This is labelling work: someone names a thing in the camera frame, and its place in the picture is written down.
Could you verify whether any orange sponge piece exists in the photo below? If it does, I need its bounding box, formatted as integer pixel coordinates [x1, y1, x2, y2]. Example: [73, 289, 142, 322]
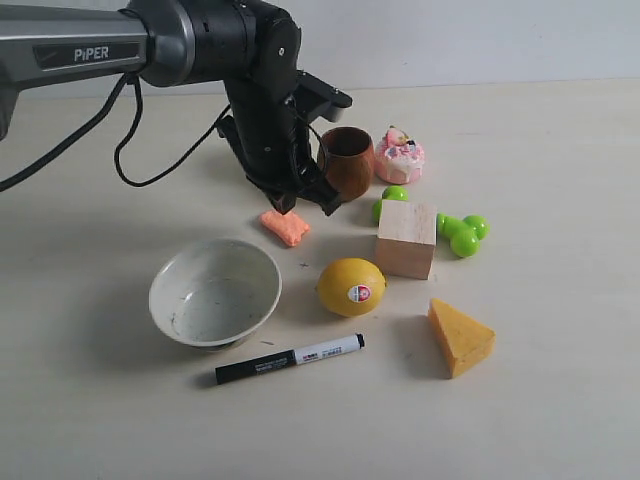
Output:
[259, 210, 311, 247]

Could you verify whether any yellow lemon with sticker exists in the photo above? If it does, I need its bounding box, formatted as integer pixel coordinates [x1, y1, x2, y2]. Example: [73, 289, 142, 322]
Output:
[316, 258, 387, 317]

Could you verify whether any pink toy cupcake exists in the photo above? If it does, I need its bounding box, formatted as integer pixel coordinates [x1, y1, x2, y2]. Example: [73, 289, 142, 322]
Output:
[374, 125, 426, 185]

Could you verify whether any light wooden cube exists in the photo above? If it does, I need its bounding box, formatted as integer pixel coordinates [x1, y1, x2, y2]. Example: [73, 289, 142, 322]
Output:
[374, 200, 437, 280]

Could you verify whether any white ceramic bowl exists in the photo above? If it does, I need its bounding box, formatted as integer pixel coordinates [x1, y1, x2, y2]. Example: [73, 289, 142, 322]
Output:
[148, 238, 282, 351]

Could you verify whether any orange cheese wedge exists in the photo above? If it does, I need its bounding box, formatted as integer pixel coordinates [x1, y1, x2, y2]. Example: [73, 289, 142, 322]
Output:
[427, 298, 496, 379]

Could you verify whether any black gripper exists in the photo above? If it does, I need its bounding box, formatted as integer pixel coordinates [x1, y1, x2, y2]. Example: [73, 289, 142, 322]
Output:
[216, 79, 343, 216]

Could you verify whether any black and white marker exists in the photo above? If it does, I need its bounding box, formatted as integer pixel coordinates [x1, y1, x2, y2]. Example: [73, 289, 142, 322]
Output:
[214, 333, 365, 385]

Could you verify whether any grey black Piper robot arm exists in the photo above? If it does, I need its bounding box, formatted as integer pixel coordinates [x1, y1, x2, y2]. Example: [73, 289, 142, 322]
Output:
[1, 1, 352, 214]

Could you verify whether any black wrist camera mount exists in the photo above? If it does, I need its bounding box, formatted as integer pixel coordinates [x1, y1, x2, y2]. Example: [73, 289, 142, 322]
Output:
[293, 70, 353, 123]

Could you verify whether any green plastic toy dumbbell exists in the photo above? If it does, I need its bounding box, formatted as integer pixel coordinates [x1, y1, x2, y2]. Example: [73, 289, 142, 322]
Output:
[371, 186, 490, 258]

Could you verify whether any brown wooden cup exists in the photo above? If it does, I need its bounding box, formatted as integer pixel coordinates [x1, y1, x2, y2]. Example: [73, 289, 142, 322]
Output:
[318, 126, 375, 202]

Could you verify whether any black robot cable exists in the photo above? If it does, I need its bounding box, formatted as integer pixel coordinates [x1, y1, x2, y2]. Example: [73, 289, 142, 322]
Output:
[0, 72, 236, 192]

